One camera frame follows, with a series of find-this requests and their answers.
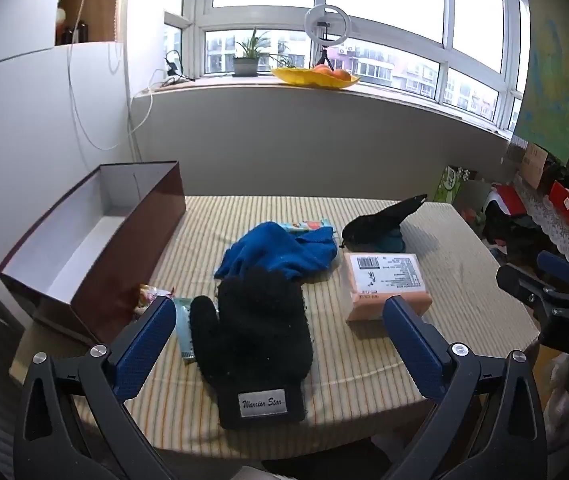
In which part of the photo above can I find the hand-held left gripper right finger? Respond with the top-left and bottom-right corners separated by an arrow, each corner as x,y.
382,295 -> 550,480

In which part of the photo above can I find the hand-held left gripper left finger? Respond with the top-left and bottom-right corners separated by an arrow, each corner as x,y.
13,296 -> 178,480

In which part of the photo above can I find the pink tissue packet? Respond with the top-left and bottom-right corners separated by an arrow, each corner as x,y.
343,252 -> 434,323

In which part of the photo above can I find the brown cardboard box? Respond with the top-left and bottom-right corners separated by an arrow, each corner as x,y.
0,161 -> 186,346

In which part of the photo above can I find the black fuzzy glove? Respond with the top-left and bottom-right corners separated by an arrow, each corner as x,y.
188,266 -> 314,430

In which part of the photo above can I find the blue knit glove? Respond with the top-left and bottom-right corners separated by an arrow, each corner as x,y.
213,221 -> 338,283

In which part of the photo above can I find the white lace cloth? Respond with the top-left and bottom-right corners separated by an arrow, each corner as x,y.
515,175 -> 569,271

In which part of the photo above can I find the light blue packet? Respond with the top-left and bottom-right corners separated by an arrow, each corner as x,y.
172,297 -> 198,365

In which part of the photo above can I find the pink candy wrapper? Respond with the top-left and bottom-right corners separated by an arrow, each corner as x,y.
134,284 -> 175,317

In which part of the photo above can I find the striped tablecloth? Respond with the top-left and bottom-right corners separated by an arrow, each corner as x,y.
9,195 -> 540,453

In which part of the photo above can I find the pile of clothes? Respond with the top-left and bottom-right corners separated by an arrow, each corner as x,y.
482,185 -> 535,256

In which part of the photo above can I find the teal cloth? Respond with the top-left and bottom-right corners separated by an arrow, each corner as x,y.
365,227 -> 406,254

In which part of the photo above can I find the tan cardboard box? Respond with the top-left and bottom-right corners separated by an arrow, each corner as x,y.
507,135 -> 550,190

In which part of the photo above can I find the black cloth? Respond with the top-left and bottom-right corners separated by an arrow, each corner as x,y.
339,193 -> 428,251

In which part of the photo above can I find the green box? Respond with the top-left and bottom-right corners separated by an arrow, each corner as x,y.
432,166 -> 465,204

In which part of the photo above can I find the colourful printed tube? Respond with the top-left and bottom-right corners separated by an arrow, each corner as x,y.
284,217 -> 333,233

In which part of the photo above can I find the white cabinet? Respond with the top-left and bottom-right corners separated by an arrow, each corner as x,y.
0,0 -> 138,321

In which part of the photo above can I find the black charger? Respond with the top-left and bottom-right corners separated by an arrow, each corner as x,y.
164,50 -> 196,86

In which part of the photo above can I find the yellow fruit bowl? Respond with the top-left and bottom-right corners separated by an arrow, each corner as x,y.
270,66 -> 361,91

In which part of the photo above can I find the potted plant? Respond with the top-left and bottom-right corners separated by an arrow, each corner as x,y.
232,27 -> 272,77

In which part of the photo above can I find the white framed window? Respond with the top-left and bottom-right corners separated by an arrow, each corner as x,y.
164,0 -> 533,136

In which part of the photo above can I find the wall map poster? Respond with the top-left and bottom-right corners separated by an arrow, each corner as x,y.
512,0 -> 569,166

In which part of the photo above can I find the white cable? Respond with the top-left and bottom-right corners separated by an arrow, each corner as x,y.
67,0 -> 154,151

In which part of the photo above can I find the ring light on tripod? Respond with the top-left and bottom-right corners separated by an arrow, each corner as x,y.
305,3 -> 350,73

